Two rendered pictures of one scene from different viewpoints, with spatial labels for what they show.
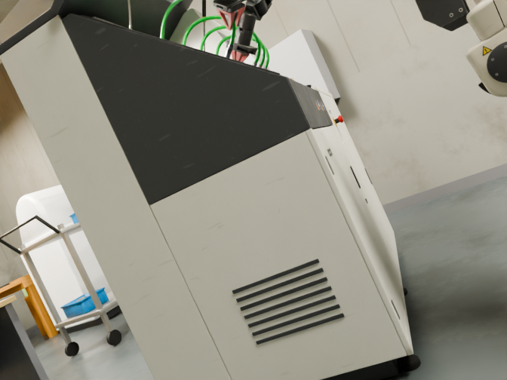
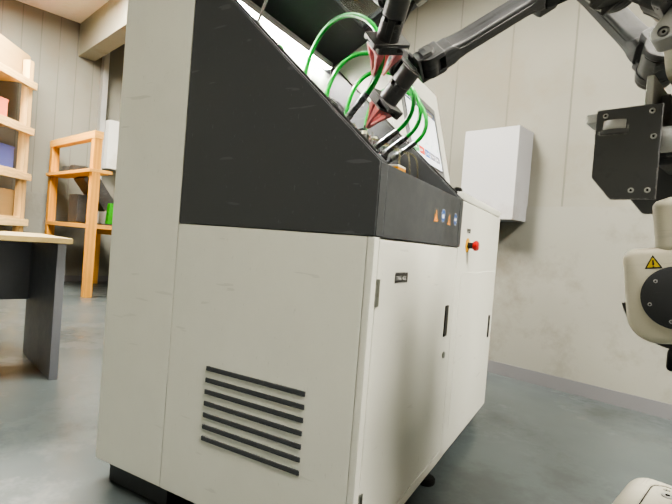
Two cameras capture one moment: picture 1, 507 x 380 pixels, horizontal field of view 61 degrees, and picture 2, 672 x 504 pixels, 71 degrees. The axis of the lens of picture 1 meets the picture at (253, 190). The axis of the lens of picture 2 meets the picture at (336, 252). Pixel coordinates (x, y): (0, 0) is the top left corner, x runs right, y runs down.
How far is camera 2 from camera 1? 42 cm
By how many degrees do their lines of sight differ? 11
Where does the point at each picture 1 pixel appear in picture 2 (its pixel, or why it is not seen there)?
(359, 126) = (527, 265)
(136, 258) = (142, 270)
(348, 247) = (342, 402)
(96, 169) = (153, 155)
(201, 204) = (224, 253)
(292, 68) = (488, 163)
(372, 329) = not seen: outside the picture
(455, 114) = not seen: hidden behind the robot
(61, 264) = not seen: hidden behind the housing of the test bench
